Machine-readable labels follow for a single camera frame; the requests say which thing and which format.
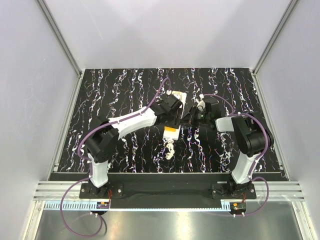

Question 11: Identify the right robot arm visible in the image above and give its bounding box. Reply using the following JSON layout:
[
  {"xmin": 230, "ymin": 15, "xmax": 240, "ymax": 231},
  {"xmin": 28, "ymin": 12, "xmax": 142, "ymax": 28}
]
[{"xmin": 180, "ymin": 98, "xmax": 274, "ymax": 199}]

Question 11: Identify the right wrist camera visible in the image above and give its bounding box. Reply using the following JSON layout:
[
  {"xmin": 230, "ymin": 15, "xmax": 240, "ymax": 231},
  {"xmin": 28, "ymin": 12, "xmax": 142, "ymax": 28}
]
[{"xmin": 195, "ymin": 94, "xmax": 205, "ymax": 112}]

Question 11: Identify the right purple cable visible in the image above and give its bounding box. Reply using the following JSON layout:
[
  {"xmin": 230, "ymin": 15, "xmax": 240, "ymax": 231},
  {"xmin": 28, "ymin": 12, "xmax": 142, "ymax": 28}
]
[{"xmin": 201, "ymin": 93, "xmax": 271, "ymax": 217}]

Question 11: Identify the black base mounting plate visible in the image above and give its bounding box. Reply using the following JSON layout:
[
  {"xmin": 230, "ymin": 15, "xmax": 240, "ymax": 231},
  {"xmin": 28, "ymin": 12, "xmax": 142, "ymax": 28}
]
[{"xmin": 48, "ymin": 171, "xmax": 283, "ymax": 210}]

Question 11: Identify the purple cable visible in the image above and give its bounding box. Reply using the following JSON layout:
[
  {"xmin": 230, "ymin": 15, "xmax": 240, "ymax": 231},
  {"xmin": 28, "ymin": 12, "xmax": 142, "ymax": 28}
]
[
  {"xmin": 60, "ymin": 77, "xmax": 172, "ymax": 237},
  {"xmin": 201, "ymin": 93, "xmax": 271, "ymax": 217}
]

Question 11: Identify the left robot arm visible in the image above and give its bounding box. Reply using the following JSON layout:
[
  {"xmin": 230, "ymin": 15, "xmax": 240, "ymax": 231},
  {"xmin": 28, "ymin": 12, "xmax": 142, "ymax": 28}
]
[{"xmin": 84, "ymin": 91, "xmax": 187, "ymax": 198}]

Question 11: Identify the yellow cube plug adapter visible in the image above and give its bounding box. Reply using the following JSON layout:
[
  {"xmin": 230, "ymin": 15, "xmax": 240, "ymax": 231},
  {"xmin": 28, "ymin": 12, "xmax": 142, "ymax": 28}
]
[{"xmin": 164, "ymin": 126, "xmax": 178, "ymax": 132}]

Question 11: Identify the white power strip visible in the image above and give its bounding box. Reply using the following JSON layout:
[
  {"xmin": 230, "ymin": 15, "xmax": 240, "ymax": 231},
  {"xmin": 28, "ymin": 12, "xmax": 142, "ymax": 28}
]
[{"xmin": 163, "ymin": 91, "xmax": 187, "ymax": 141}]

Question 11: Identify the white coiled power cord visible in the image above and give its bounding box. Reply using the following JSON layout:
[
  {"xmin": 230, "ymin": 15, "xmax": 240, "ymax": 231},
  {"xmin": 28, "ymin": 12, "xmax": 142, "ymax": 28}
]
[{"xmin": 164, "ymin": 139, "xmax": 176, "ymax": 161}]

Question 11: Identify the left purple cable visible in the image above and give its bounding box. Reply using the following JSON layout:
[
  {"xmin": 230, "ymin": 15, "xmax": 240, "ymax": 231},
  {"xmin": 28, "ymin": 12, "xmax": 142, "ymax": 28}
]
[{"xmin": 60, "ymin": 77, "xmax": 172, "ymax": 237}]

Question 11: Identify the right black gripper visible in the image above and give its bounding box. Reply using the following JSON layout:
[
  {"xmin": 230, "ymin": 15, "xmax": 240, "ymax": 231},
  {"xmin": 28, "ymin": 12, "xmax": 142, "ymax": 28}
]
[{"xmin": 179, "ymin": 105, "xmax": 210, "ymax": 128}]

